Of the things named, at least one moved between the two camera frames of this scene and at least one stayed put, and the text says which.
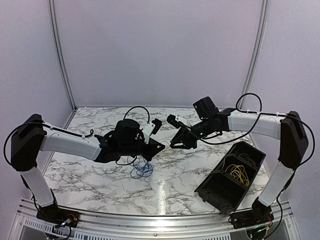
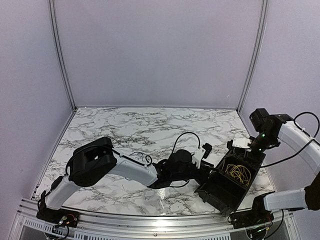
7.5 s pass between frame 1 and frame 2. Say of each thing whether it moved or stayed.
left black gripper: moved
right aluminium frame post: stayed
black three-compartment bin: stayed
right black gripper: moved
